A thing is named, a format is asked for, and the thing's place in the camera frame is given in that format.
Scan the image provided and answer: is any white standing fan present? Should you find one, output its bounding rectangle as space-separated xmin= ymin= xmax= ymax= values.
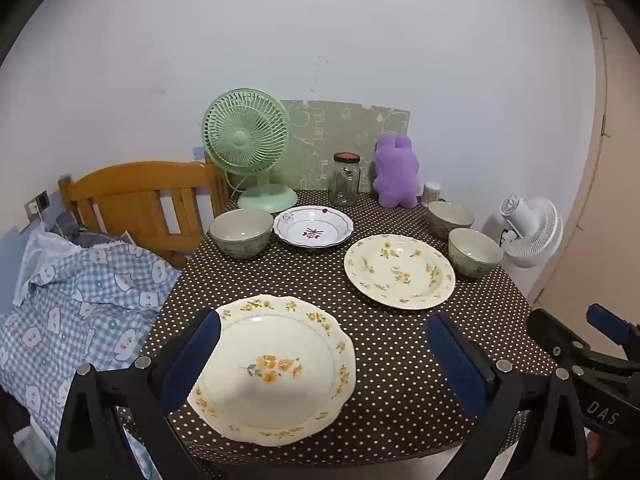
xmin=500 ymin=196 xmax=564 ymax=268

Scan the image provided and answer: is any dark grey cloth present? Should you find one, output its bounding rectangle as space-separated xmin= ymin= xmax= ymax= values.
xmin=50 ymin=212 xmax=133 ymax=248

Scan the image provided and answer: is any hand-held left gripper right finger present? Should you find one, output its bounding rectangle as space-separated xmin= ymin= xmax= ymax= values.
xmin=426 ymin=312 xmax=590 ymax=480

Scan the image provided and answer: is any green desk fan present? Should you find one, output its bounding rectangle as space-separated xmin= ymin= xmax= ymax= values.
xmin=201 ymin=88 xmax=298 ymax=213

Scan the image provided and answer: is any wooden bed headboard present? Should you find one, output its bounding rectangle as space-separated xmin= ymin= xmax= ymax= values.
xmin=58 ymin=152 xmax=232 ymax=268

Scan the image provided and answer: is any purple plush toy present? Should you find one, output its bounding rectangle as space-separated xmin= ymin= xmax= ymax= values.
xmin=372 ymin=131 xmax=421 ymax=209

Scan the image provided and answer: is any small white red-flower plate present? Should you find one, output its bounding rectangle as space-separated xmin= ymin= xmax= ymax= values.
xmin=273 ymin=205 xmax=355 ymax=249

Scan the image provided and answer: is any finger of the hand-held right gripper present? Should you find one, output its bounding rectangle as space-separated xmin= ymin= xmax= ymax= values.
xmin=527 ymin=308 xmax=640 ymax=386
xmin=587 ymin=304 xmax=640 ymax=361

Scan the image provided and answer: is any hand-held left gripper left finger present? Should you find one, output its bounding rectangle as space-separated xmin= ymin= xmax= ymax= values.
xmin=56 ymin=307 xmax=222 ymax=480

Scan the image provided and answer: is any brown polka dot tablecloth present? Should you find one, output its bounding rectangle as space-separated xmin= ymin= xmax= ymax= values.
xmin=120 ymin=189 xmax=532 ymax=466

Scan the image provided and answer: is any yellow floral plate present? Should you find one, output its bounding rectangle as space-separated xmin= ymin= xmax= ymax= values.
xmin=343 ymin=234 xmax=456 ymax=311
xmin=187 ymin=294 xmax=357 ymax=447

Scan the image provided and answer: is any blue checkered blanket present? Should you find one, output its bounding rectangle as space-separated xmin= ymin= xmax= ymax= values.
xmin=0 ymin=220 xmax=183 ymax=480

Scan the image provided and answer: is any beige door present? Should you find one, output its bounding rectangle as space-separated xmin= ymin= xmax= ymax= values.
xmin=525 ymin=0 xmax=640 ymax=321

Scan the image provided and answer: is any glass jar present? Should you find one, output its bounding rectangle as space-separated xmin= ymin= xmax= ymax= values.
xmin=330 ymin=152 xmax=362 ymax=208

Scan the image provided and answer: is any blue pillow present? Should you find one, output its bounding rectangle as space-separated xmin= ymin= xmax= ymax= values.
xmin=0 ymin=230 xmax=28 ymax=311

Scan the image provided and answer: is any green patterned wall panel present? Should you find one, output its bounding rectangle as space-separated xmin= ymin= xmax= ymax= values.
xmin=278 ymin=100 xmax=412 ymax=193

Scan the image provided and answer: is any grey-green ceramic bowl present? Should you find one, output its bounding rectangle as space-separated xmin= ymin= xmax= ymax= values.
xmin=448 ymin=228 xmax=504 ymax=279
xmin=427 ymin=201 xmax=475 ymax=241
xmin=209 ymin=208 xmax=275 ymax=260

